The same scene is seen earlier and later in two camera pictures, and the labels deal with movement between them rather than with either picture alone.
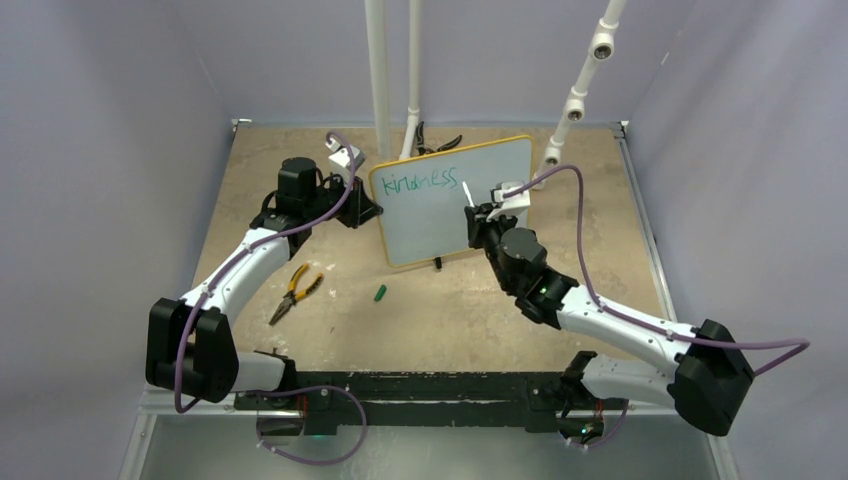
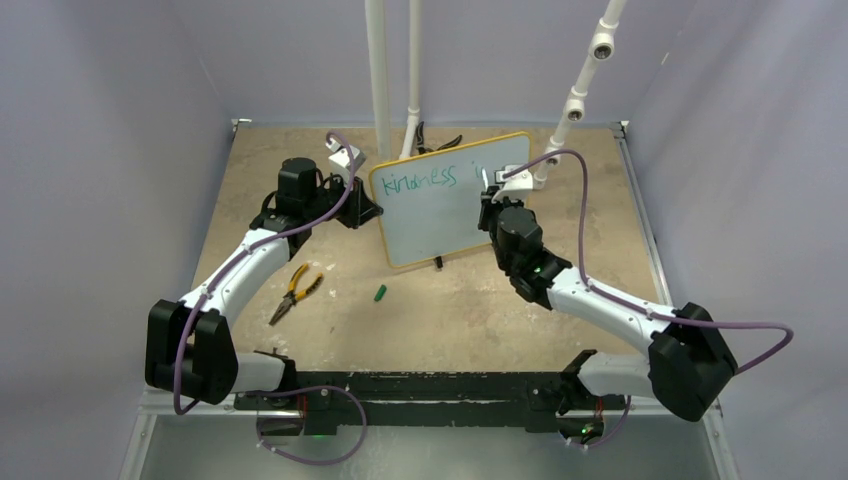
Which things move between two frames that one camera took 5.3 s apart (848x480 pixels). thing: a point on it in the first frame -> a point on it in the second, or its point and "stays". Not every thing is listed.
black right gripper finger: [473, 228] -> [487, 219]
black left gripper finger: [363, 207] stays
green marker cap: [381, 291] stays
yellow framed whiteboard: [423, 200] stays
